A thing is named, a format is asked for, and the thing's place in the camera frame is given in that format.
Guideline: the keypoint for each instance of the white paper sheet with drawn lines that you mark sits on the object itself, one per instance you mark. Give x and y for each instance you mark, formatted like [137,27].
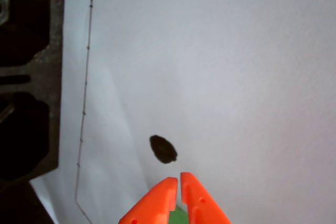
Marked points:
[210,64]

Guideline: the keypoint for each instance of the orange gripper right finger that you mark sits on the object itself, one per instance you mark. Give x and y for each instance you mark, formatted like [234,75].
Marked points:
[199,208]

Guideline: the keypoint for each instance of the black metal frame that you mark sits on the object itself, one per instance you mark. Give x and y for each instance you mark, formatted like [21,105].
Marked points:
[53,51]

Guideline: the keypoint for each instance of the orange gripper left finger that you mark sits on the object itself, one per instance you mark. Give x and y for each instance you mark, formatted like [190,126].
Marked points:
[152,203]

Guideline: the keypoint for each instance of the green cube block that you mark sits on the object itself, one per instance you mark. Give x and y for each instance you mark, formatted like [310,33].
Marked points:
[178,217]

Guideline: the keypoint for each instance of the black dot mark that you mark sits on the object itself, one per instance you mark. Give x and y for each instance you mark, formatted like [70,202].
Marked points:
[163,150]

